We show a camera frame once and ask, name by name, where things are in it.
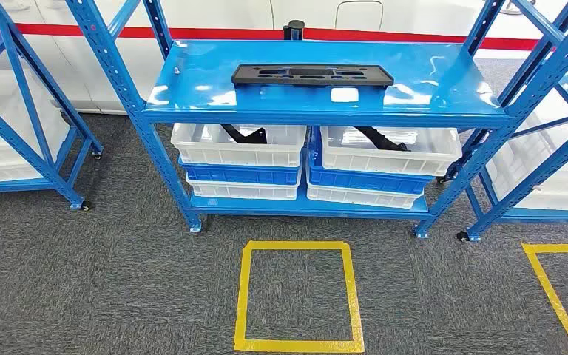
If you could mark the black plastic plate bracket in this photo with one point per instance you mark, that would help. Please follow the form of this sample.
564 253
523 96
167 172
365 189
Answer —
249 76

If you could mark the black part in crate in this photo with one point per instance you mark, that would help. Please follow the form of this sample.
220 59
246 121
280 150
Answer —
382 141
245 136

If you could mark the blue metal shelf rack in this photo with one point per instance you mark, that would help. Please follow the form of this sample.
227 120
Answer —
29 152
205 83
524 193

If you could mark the yellow tape floor square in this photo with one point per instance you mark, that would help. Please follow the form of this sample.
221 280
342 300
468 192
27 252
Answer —
548 286
241 304

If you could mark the white car with red stripe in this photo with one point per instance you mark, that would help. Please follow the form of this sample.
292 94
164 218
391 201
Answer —
215 14

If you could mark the black stanchion post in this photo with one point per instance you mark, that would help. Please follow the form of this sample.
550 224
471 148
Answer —
294 30

